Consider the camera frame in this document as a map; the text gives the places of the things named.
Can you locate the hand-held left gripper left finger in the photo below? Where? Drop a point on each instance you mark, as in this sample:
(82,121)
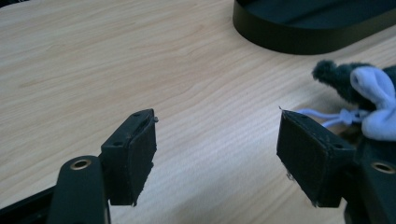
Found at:
(127,155)

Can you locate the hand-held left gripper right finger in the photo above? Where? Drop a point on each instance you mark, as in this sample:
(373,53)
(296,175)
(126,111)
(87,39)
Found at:
(311,161)

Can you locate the black hook rack with oval tray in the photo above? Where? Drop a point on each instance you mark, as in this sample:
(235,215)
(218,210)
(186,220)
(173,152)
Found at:
(280,37)

